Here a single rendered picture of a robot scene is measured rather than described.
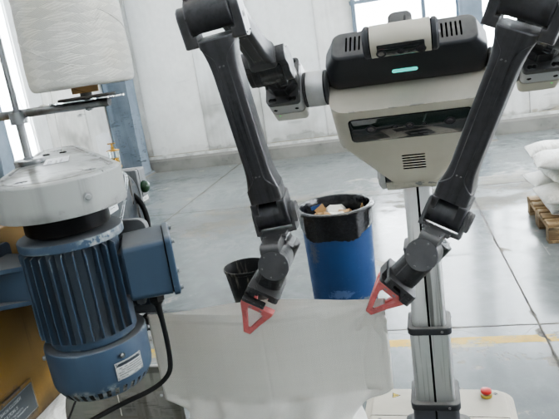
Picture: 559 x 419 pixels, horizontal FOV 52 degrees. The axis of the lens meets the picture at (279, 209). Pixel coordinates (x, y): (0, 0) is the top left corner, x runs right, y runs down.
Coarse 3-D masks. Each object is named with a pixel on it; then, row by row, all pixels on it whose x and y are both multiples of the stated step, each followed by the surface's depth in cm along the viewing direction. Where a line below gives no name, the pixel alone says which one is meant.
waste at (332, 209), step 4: (320, 208) 360; (324, 208) 361; (328, 208) 359; (332, 208) 358; (336, 208) 358; (340, 208) 357; (344, 208) 362; (316, 212) 360; (320, 212) 348; (324, 212) 337; (328, 212) 338; (332, 212) 344; (336, 212) 345; (340, 212) 341
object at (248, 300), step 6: (246, 288) 111; (246, 294) 111; (246, 300) 110; (252, 300) 110; (258, 300) 111; (246, 306) 110; (252, 306) 110; (258, 306) 110; (264, 306) 110; (246, 312) 112; (264, 312) 110; (270, 312) 110; (246, 318) 112; (264, 318) 111; (246, 324) 113; (258, 324) 112; (246, 330) 114; (252, 330) 113
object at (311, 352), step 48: (192, 336) 119; (240, 336) 115; (288, 336) 114; (336, 336) 115; (384, 336) 114; (192, 384) 123; (240, 384) 118; (288, 384) 116; (336, 384) 117; (384, 384) 117
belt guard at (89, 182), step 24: (24, 168) 93; (48, 168) 88; (72, 168) 84; (96, 168) 80; (120, 168) 82; (0, 192) 74; (24, 192) 73; (48, 192) 73; (72, 192) 75; (96, 192) 77; (120, 192) 81; (0, 216) 76; (24, 216) 74; (48, 216) 74; (72, 216) 75
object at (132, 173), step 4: (128, 168) 137; (132, 168) 136; (136, 168) 135; (140, 168) 136; (128, 172) 134; (132, 172) 133; (136, 172) 134; (140, 172) 135; (144, 172) 138; (132, 176) 134; (136, 176) 134; (140, 176) 135; (144, 176) 137; (136, 180) 134; (136, 184) 134; (140, 184) 135; (140, 188) 135; (140, 192) 134; (148, 192) 139; (140, 196) 135; (148, 196) 139; (148, 200) 138
